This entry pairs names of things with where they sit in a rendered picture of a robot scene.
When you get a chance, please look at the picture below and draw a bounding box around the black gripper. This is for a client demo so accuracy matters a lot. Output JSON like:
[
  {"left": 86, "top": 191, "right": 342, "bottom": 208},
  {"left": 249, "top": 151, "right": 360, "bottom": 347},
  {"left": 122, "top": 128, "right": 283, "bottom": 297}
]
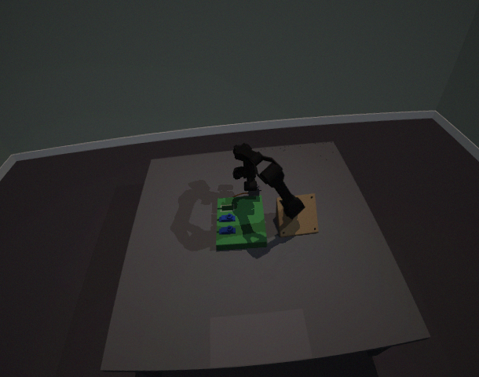
[{"left": 243, "top": 167, "right": 257, "bottom": 191}]

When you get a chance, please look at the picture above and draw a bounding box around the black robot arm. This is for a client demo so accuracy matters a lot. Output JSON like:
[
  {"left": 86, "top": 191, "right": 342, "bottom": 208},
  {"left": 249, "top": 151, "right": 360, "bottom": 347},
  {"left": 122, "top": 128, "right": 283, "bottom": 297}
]
[{"left": 233, "top": 143, "right": 305, "bottom": 220}]

